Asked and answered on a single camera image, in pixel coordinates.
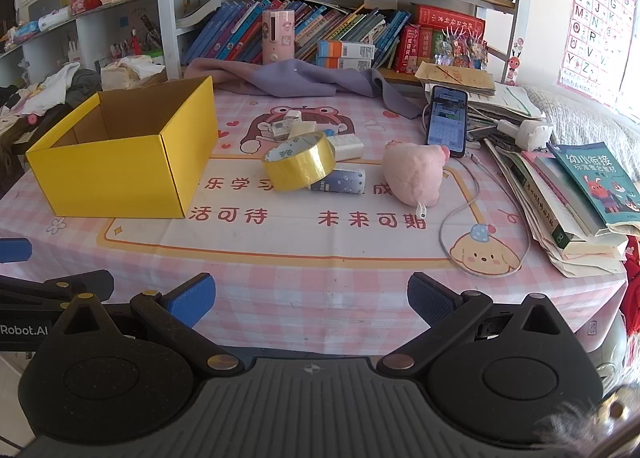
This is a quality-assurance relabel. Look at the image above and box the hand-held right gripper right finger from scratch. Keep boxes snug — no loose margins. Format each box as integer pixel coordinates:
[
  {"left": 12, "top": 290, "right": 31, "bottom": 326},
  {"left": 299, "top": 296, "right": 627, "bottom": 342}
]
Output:
[{"left": 377, "top": 272, "right": 573, "bottom": 375}]

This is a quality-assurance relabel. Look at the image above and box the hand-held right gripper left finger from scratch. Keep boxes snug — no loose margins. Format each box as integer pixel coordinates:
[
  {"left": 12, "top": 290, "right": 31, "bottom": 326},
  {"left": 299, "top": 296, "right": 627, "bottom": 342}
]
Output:
[{"left": 50, "top": 273, "right": 246, "bottom": 375}]

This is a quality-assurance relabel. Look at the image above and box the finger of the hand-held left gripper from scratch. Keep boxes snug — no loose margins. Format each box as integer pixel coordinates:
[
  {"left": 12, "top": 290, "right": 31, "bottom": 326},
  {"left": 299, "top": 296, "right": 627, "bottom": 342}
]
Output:
[
  {"left": 0, "top": 269, "right": 116, "bottom": 311},
  {"left": 0, "top": 238, "right": 33, "bottom": 263}
]

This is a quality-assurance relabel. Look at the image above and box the pink cloth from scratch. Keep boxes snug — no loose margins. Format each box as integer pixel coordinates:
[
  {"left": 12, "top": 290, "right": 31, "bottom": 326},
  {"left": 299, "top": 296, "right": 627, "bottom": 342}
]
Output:
[{"left": 382, "top": 140, "right": 449, "bottom": 221}]

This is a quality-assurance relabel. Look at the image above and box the yellow cardboard box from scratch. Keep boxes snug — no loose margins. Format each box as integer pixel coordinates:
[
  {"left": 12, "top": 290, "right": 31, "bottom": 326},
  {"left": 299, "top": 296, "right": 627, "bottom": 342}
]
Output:
[{"left": 25, "top": 76, "right": 219, "bottom": 219}]

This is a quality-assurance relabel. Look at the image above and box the small blue patterned pack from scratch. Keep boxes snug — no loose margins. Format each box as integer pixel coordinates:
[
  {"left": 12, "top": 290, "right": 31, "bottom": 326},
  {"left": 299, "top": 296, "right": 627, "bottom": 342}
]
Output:
[{"left": 309, "top": 164, "right": 367, "bottom": 195}]

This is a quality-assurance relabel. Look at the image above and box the yellow tape roll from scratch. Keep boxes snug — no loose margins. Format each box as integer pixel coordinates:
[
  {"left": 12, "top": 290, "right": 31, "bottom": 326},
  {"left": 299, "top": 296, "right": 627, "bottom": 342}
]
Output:
[{"left": 263, "top": 132, "right": 337, "bottom": 193}]

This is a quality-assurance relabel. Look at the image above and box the small white box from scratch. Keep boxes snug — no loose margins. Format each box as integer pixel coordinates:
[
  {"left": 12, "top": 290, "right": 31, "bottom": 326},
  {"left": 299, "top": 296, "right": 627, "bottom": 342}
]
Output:
[{"left": 327, "top": 134, "right": 364, "bottom": 161}]

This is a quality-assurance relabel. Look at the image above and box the small printed packet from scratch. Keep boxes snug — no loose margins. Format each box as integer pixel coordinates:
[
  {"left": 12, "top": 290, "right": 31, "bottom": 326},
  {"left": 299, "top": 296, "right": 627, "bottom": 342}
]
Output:
[{"left": 271, "top": 114, "right": 301, "bottom": 141}]

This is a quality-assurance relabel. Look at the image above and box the brown garment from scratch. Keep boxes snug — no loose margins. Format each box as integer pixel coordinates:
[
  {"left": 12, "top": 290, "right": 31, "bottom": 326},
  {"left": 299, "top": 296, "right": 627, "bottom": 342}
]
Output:
[{"left": 0, "top": 112, "right": 46, "bottom": 189}]

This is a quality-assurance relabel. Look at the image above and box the pink checked printed tablecloth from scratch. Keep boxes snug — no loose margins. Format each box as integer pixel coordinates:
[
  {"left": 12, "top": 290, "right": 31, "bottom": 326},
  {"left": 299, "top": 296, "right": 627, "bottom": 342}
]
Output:
[{"left": 0, "top": 82, "right": 628, "bottom": 354}]

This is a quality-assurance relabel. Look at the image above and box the pile of workbooks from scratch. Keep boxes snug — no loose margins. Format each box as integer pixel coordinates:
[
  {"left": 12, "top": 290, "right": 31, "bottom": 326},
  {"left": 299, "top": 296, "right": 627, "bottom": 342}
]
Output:
[{"left": 485, "top": 138, "right": 631, "bottom": 279}]

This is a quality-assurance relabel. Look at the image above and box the white garment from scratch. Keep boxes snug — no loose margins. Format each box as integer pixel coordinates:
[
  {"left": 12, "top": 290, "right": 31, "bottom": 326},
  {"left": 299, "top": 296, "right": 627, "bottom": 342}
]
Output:
[{"left": 12, "top": 62, "right": 81, "bottom": 116}]

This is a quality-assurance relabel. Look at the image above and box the black smartphone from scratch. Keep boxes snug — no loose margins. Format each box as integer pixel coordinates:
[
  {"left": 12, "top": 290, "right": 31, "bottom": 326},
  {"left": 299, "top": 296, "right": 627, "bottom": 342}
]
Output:
[{"left": 426, "top": 85, "right": 469, "bottom": 159}]

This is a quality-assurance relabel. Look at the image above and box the dark grey garment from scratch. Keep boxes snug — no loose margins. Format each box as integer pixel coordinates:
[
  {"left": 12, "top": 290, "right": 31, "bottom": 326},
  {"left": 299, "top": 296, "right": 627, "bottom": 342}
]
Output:
[{"left": 65, "top": 68, "right": 103, "bottom": 106}]

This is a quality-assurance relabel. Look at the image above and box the white charger plug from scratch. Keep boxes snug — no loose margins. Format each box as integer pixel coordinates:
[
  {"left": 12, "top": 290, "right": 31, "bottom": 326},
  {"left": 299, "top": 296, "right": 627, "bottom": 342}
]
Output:
[{"left": 497, "top": 119, "right": 553, "bottom": 149}]

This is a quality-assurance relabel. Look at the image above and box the grey fur cuff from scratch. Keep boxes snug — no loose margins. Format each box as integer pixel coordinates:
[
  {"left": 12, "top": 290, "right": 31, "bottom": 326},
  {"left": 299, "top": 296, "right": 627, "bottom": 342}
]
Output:
[{"left": 532, "top": 388, "right": 640, "bottom": 458}]

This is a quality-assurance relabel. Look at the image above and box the teal children's book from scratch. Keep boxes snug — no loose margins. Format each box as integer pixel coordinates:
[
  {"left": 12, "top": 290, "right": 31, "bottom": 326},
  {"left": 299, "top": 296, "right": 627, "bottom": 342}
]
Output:
[{"left": 546, "top": 142, "right": 640, "bottom": 229}]

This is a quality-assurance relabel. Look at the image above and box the red cloth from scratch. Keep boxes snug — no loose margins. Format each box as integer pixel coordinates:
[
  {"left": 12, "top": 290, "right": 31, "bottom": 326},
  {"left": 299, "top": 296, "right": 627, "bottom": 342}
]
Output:
[{"left": 620, "top": 238, "right": 640, "bottom": 339}]

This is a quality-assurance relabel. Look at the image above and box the stack of papers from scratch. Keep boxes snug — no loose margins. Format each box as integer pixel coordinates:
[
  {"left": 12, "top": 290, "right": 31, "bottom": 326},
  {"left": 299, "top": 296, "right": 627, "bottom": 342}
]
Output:
[{"left": 425, "top": 82, "right": 546, "bottom": 139}]

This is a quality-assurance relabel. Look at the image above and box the cream plastic bag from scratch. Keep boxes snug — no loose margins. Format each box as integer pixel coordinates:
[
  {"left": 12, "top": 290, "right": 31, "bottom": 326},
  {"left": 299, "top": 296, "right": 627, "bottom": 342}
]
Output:
[{"left": 100, "top": 56, "right": 167, "bottom": 91}]

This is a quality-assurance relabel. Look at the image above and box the blue wipes pack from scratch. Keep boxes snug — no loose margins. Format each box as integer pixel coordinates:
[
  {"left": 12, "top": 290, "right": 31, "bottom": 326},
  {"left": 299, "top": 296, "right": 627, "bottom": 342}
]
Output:
[{"left": 12, "top": 20, "right": 41, "bottom": 41}]

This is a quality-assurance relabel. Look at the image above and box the brown paper envelope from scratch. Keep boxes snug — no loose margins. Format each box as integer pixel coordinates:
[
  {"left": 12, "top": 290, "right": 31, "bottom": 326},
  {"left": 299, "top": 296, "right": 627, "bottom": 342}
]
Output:
[{"left": 415, "top": 62, "right": 496, "bottom": 96}]

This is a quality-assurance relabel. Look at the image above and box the white shelving unit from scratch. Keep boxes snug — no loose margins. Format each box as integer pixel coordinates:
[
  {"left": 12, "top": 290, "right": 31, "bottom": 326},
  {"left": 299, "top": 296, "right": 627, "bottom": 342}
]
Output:
[{"left": 0, "top": 0, "right": 166, "bottom": 88}]

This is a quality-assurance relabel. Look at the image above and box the white wipes pack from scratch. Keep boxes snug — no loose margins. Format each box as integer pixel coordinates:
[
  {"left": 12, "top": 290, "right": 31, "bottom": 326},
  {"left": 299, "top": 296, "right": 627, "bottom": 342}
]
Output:
[{"left": 39, "top": 6, "right": 73, "bottom": 32}]

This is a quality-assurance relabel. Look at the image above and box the grey quilted bedspread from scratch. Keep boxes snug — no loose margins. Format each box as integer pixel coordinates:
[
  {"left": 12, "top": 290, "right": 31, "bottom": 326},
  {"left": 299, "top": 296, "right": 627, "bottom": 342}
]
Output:
[{"left": 520, "top": 85, "right": 640, "bottom": 179}]

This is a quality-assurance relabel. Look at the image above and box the purple cloth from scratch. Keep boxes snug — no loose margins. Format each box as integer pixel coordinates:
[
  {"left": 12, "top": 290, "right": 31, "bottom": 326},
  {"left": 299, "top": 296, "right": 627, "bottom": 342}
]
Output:
[{"left": 185, "top": 58, "right": 426, "bottom": 119}]

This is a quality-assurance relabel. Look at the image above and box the grey storage box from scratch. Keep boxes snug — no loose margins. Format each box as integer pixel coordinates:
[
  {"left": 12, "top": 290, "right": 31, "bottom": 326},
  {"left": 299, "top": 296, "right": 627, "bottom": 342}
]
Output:
[{"left": 27, "top": 0, "right": 63, "bottom": 21}]

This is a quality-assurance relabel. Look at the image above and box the colourful sticker packet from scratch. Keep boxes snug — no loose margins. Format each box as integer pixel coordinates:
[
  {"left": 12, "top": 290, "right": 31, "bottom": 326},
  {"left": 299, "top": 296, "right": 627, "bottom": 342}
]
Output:
[{"left": 432, "top": 30, "right": 488, "bottom": 69}]

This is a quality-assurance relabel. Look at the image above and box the red book set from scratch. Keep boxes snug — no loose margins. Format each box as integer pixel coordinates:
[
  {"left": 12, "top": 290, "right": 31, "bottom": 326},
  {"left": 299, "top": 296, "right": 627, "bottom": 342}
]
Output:
[{"left": 395, "top": 5, "right": 486, "bottom": 74}]

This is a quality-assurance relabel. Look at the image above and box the row of colourful books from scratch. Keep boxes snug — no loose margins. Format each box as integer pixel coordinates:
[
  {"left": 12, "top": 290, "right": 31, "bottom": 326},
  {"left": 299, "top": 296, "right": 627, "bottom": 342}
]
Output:
[{"left": 182, "top": 0, "right": 413, "bottom": 69}]

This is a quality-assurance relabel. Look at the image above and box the pink cylindrical cup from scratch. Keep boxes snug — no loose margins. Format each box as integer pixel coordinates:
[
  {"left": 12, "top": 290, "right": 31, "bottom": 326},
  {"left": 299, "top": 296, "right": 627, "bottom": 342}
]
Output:
[{"left": 262, "top": 9, "right": 297, "bottom": 64}]

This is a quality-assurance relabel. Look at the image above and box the open white booklet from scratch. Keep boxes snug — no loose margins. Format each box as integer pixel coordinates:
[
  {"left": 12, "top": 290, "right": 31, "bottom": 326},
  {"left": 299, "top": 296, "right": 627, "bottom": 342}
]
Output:
[{"left": 175, "top": 0, "right": 238, "bottom": 28}]

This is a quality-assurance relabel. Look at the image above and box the white metal bookshelf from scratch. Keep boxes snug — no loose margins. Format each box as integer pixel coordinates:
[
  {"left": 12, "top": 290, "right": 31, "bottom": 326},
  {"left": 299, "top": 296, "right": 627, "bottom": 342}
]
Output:
[{"left": 155, "top": 0, "right": 526, "bottom": 84}]

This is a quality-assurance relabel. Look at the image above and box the white charging cable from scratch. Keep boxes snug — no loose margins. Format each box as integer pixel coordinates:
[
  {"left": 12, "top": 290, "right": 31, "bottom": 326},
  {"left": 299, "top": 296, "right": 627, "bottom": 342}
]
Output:
[{"left": 439, "top": 150, "right": 532, "bottom": 279}]

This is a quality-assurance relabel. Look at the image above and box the red cartoon wall sticker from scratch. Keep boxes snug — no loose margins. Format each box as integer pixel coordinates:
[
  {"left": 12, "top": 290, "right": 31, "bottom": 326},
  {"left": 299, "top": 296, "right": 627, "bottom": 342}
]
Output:
[{"left": 505, "top": 38, "right": 526, "bottom": 86}]

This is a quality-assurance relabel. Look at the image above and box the alphabet wall poster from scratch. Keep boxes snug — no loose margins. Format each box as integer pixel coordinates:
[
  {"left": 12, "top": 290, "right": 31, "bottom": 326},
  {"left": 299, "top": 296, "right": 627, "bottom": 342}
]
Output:
[{"left": 557, "top": 0, "right": 640, "bottom": 111}]

